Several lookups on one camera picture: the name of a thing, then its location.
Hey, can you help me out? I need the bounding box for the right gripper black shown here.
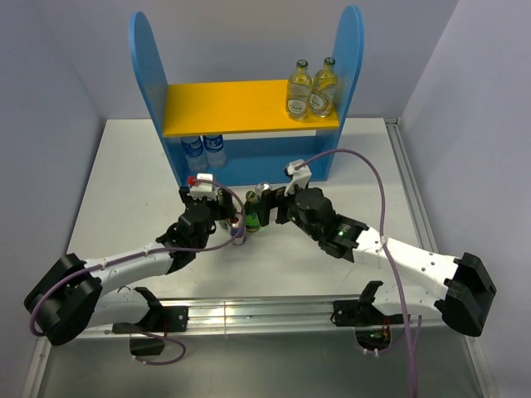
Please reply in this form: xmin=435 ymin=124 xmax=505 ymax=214
xmin=253 ymin=180 xmax=322 ymax=240

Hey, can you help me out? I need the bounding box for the green Perrier bottle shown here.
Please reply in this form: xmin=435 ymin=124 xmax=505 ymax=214
xmin=217 ymin=188 xmax=233 ymax=230
xmin=245 ymin=191 xmax=261 ymax=233

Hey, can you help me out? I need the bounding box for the clear Chang bottle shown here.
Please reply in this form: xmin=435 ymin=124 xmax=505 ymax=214
xmin=285 ymin=59 xmax=313 ymax=120
xmin=309 ymin=57 xmax=339 ymax=117

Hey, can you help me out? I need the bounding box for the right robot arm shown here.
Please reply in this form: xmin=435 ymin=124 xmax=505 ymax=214
xmin=256 ymin=187 xmax=497 ymax=337

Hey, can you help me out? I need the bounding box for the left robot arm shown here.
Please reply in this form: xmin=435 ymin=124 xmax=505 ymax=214
xmin=24 ymin=183 xmax=241 ymax=346

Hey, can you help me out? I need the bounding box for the blue and yellow shelf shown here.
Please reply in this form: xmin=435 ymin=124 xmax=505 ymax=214
xmin=129 ymin=5 xmax=364 ymax=186

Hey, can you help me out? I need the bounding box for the silver blue can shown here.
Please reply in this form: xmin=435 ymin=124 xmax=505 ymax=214
xmin=254 ymin=182 xmax=271 ymax=201

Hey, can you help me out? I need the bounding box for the silver can red tab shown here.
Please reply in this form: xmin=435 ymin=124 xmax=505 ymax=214
xmin=227 ymin=213 xmax=247 ymax=245

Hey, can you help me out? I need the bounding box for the left water bottle blue label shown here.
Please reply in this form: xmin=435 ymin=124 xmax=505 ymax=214
xmin=180 ymin=136 xmax=208 ymax=172

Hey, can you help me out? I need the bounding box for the water bottle blue label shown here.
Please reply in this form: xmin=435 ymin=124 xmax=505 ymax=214
xmin=202 ymin=134 xmax=227 ymax=168
xmin=180 ymin=136 xmax=208 ymax=172

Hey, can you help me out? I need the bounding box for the right water bottle blue label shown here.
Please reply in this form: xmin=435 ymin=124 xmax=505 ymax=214
xmin=202 ymin=134 xmax=227 ymax=168

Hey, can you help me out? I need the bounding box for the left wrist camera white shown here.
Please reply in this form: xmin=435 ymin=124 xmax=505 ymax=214
xmin=187 ymin=173 xmax=217 ymax=200

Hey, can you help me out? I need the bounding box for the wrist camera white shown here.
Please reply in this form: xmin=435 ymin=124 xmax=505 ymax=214
xmin=284 ymin=159 xmax=312 ymax=197
xmin=187 ymin=173 xmax=217 ymax=200

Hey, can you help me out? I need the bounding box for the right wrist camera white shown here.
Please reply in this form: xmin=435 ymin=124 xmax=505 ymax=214
xmin=284 ymin=159 xmax=312 ymax=197

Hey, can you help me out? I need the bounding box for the aluminium rail frame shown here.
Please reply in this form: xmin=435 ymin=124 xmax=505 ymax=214
xmin=20 ymin=116 xmax=499 ymax=398

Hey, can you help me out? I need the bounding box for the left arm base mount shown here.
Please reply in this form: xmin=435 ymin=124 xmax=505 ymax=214
xmin=111 ymin=306 xmax=189 ymax=366

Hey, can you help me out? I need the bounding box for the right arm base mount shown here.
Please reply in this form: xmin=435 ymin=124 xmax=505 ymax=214
xmin=330 ymin=299 xmax=404 ymax=356

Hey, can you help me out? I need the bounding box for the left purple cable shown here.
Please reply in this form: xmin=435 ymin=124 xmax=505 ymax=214
xmin=29 ymin=177 xmax=246 ymax=368

